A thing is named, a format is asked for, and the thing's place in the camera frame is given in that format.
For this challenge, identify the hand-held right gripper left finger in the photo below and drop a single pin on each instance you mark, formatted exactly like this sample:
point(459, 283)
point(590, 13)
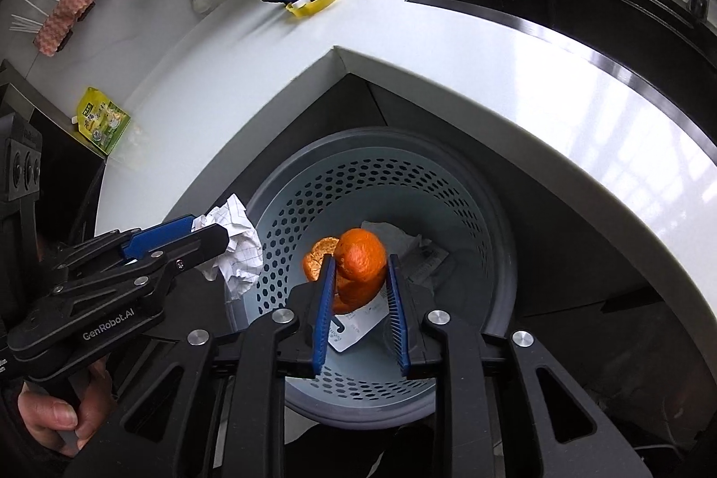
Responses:
point(322, 310)

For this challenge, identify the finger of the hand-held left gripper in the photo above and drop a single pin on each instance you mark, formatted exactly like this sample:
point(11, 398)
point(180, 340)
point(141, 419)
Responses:
point(201, 243)
point(157, 234)

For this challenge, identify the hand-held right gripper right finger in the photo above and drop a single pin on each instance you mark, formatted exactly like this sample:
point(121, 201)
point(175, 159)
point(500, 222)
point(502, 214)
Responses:
point(399, 310)

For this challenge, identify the white blister card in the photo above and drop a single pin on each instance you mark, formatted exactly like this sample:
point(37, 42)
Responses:
point(361, 327)

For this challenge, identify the orange mandarin peel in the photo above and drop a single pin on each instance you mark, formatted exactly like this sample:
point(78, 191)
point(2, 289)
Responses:
point(361, 259)

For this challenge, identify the white paper sheet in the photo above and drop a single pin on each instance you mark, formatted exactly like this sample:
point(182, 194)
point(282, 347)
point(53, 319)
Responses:
point(392, 234)

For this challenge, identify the grey perforated trash basket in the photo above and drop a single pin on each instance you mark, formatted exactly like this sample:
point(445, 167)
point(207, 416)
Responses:
point(448, 209)

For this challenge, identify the person's left hand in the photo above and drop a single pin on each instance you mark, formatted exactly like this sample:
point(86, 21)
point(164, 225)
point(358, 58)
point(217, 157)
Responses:
point(45, 413)

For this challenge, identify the black stove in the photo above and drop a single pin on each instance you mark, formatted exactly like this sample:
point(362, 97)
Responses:
point(61, 175)

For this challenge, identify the yellow green pouch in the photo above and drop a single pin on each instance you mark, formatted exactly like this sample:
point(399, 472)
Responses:
point(103, 122)

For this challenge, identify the pink sponge cloth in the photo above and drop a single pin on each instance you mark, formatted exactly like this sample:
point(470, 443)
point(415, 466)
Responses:
point(59, 21)

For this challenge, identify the bundle of white straws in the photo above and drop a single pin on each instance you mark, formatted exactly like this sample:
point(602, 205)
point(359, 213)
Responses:
point(28, 27)

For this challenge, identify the yellow plastic tray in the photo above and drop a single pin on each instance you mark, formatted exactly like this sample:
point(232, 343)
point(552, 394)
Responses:
point(313, 7)

